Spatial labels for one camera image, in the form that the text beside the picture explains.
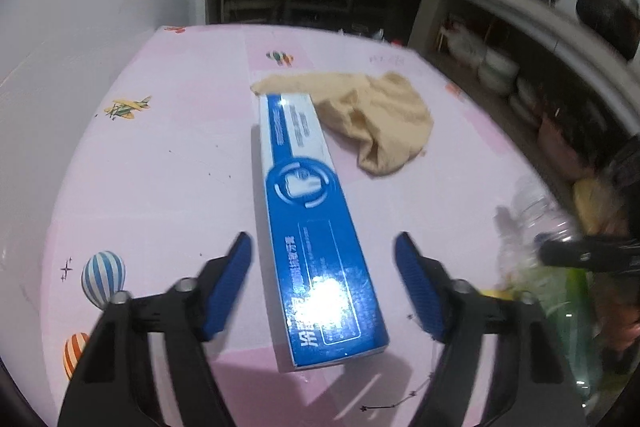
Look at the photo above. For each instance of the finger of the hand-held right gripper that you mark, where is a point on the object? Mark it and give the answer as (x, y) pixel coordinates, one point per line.
(565, 253)

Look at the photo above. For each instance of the yellow packet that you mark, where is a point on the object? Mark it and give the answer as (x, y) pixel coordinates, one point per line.
(595, 202)

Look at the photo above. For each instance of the pink printed table cover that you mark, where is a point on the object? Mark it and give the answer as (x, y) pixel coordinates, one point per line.
(175, 182)

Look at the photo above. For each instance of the stack of white plates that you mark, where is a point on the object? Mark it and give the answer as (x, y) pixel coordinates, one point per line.
(525, 99)

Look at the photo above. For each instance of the black wok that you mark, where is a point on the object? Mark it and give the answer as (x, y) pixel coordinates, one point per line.
(605, 7)

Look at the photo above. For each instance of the beige cloth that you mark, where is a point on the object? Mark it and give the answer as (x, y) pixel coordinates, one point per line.
(385, 122)

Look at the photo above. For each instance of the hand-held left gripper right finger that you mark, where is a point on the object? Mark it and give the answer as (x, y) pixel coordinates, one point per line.
(420, 292)

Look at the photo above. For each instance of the clear plastic bottle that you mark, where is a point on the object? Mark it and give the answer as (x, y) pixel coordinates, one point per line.
(535, 207)

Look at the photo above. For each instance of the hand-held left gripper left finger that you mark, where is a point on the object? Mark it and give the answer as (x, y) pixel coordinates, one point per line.
(227, 287)

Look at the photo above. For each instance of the long blue and white box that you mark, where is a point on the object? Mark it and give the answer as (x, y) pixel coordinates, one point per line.
(310, 227)

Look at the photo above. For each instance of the white plastic bag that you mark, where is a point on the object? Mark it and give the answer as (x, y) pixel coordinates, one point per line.
(462, 44)

